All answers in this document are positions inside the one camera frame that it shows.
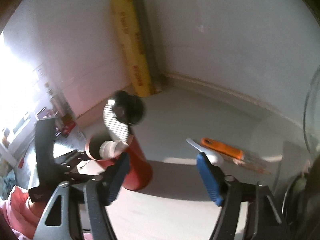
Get person's left forearm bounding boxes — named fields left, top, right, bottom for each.
left=0, top=185, right=51, bottom=240

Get condiment bottles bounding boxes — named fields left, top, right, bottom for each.
left=44, top=81, right=77, bottom=137

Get white dotted rice paddle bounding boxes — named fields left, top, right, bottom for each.
left=103, top=99, right=131, bottom=143

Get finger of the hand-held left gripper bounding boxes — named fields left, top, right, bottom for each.
left=64, top=172, right=103, bottom=184
left=53, top=150, right=88, bottom=166

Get grey pipe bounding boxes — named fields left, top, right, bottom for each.
left=130, top=0, right=163, bottom=92

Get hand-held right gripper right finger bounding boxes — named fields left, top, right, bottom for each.
left=196, top=153, right=284, bottom=240

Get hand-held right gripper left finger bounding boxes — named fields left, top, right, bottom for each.
left=34, top=152, right=131, bottom=240

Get red cylindrical holder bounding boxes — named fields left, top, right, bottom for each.
left=85, top=132, right=153, bottom=191

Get black clay pot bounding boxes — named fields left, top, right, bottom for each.
left=283, top=155, right=320, bottom=233

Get glass pot lid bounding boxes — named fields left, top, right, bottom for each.
left=302, top=65, right=320, bottom=156

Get white printed rice spoon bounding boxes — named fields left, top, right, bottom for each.
left=99, top=140, right=128, bottom=160

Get large black ladle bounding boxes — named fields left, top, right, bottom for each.
left=120, top=90, right=147, bottom=126

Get yellow cling wrap box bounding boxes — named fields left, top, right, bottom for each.
left=110, top=0, right=157, bottom=98

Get silver foil sheet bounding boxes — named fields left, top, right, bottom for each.
left=17, top=130, right=86, bottom=188

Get white soup spoon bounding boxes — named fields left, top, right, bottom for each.
left=186, top=138, right=225, bottom=167

